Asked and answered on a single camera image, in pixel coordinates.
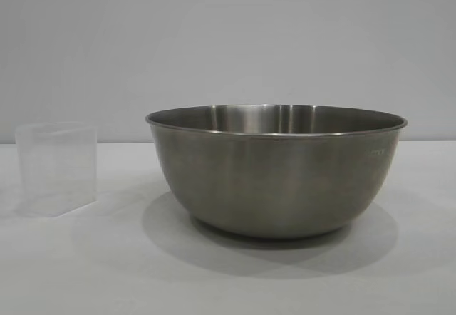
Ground stainless steel mixing bowl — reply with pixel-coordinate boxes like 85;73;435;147
144;103;408;239

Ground clear plastic measuring cup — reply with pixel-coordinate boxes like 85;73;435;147
14;121;99;218

